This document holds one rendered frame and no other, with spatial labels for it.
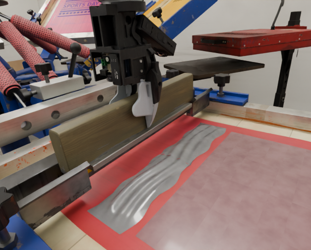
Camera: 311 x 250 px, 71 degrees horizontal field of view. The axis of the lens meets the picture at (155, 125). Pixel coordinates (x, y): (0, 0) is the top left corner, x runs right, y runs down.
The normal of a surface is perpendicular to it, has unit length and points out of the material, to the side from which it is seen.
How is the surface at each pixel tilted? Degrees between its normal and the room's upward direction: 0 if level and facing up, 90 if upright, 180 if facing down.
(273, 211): 0
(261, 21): 90
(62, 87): 90
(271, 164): 0
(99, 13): 90
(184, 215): 0
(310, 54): 90
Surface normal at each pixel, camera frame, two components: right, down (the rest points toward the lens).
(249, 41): 0.39, 0.37
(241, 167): -0.06, -0.90
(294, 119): -0.61, 0.37
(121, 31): 0.79, 0.22
